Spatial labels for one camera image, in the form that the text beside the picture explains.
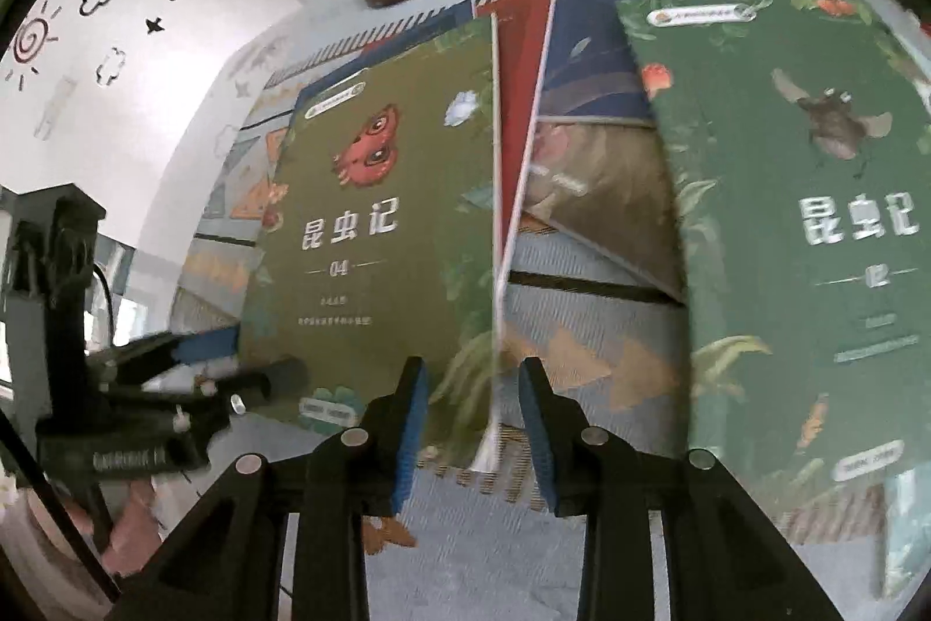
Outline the person's left hand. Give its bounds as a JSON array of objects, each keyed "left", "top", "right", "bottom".
[{"left": 101, "top": 481, "right": 162, "bottom": 577}]

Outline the rabbit hill book brown rabbit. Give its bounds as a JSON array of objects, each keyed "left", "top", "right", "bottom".
[{"left": 524, "top": 123, "right": 685, "bottom": 299}]

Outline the patterned blue woven table mat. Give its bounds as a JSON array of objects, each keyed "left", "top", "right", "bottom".
[{"left": 170, "top": 0, "right": 931, "bottom": 621}]

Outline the olive insect book 04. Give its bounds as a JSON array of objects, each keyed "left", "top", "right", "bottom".
[{"left": 238, "top": 16, "right": 502, "bottom": 471}]

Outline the dark green insect book 02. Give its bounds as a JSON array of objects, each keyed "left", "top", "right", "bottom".
[{"left": 634, "top": 0, "right": 929, "bottom": 530}]

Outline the red cover book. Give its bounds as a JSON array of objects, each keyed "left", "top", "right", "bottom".
[{"left": 475, "top": 0, "right": 556, "bottom": 293}]

